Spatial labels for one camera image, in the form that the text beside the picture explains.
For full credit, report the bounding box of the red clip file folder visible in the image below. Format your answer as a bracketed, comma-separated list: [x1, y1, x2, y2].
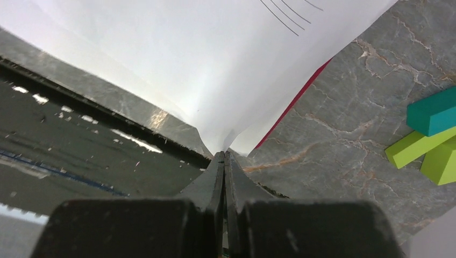
[255, 59, 332, 149]

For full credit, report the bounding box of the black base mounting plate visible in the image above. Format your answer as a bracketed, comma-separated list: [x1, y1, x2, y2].
[1, 58, 209, 214]

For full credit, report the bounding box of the yellow marker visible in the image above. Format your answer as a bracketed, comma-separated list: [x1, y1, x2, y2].
[385, 127, 455, 169]

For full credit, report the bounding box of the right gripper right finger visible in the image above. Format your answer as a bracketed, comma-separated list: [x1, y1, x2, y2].
[224, 152, 403, 257]

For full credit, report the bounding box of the green marker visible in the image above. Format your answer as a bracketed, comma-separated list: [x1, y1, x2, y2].
[407, 86, 455, 137]

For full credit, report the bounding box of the lime green block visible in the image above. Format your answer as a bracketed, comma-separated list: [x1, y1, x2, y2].
[420, 137, 455, 185]

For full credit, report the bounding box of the printed form paper sheet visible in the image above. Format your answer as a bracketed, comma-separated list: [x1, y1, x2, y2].
[1, 1, 394, 155]

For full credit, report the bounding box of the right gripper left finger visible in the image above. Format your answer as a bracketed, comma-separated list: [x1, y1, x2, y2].
[31, 152, 225, 257]

